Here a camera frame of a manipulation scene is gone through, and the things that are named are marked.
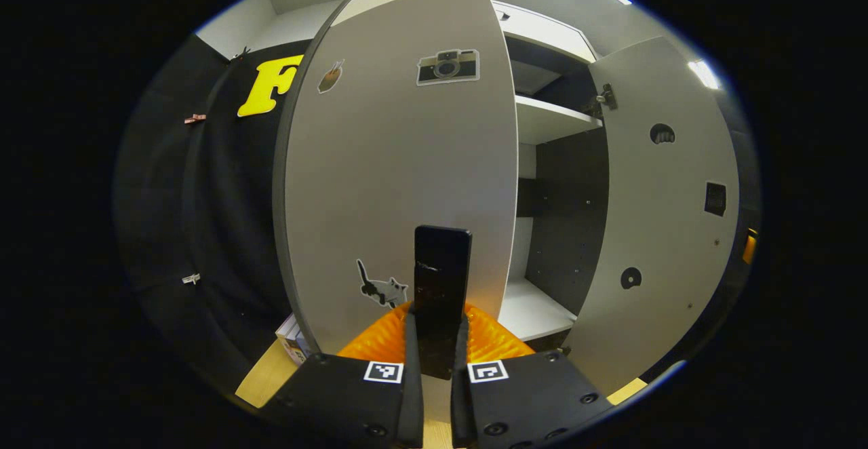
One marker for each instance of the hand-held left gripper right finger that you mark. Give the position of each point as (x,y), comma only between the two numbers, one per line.
(462,408)

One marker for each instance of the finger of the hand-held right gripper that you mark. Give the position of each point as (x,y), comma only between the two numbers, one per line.
(748,245)

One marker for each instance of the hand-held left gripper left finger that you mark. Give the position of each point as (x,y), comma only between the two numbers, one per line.
(411,408)

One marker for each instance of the beige cabinet door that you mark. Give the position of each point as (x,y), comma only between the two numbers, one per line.
(393,164)
(664,232)

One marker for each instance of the beige double-door shoe cabinet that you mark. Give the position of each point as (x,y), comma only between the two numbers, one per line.
(569,218)

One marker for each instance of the white cabinet shelf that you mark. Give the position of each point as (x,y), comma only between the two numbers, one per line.
(553,120)
(536,310)

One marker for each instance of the metal door hinge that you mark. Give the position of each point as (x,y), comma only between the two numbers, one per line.
(605,96)

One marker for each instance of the beige cabinet drawer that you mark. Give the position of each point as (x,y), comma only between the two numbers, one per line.
(549,32)

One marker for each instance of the small white printed box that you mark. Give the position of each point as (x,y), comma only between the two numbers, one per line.
(293,340)

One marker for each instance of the small ceiling light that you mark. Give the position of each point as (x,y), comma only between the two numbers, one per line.
(704,74)

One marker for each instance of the silver clip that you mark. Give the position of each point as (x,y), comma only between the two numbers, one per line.
(191,278)

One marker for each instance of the black backdrop cloth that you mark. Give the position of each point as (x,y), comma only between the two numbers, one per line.
(203,218)

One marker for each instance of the red clip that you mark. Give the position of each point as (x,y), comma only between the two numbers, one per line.
(194,119)

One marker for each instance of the black clip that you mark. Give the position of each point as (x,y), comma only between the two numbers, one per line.
(241,54)

